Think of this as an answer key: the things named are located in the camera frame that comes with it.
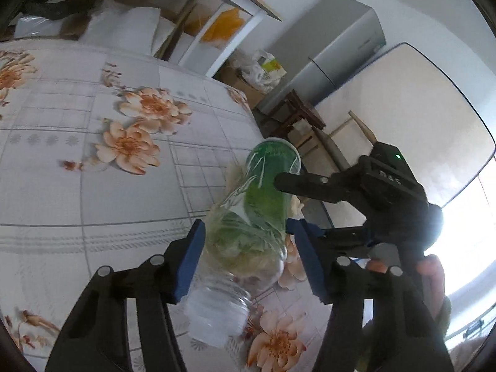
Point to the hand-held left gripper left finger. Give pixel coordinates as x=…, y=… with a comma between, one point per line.
x=190, y=263

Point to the white table with wooden top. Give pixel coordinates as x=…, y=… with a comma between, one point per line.
x=240, y=38

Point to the brown cardboard box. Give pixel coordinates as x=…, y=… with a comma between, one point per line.
x=248, y=93

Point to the white pillow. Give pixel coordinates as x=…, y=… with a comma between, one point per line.
x=128, y=27

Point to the grey refrigerator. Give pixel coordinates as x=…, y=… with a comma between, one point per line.
x=329, y=46

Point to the wooden chair with dark seat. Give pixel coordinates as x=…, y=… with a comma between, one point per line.
x=364, y=126

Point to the white plastic bag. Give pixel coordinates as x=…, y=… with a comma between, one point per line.
x=248, y=71

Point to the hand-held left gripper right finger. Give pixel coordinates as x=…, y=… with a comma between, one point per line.
x=308, y=263

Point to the clear bottle with green label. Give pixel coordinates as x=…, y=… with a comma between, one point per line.
x=255, y=201

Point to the floral checked tablecloth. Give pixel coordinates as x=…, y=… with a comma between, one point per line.
x=77, y=201

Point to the white and green printed sack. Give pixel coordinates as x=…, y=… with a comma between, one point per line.
x=273, y=68

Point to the yellow plastic bag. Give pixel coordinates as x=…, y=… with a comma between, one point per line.
x=224, y=23

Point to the black cloth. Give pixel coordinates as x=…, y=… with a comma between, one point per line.
x=50, y=6

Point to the person's right hand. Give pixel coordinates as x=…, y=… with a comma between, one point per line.
x=432, y=279

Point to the dark wooden stool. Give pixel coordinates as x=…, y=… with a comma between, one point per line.
x=306, y=112

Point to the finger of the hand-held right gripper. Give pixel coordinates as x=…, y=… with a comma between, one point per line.
x=306, y=184
x=348, y=238

